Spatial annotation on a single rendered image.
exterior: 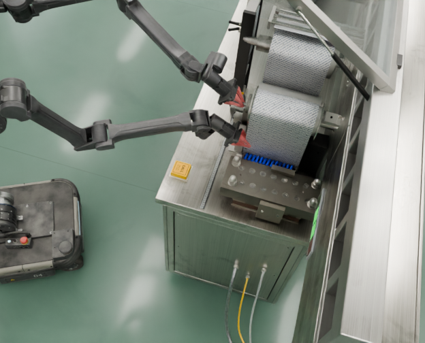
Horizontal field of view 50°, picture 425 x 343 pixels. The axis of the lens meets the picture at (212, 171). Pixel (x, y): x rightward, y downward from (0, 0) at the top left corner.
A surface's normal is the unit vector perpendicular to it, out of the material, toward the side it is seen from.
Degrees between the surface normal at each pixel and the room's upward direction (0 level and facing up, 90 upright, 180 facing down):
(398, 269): 0
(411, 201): 0
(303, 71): 92
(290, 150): 90
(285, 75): 92
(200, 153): 0
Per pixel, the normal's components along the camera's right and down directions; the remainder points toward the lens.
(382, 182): 0.07, -0.55
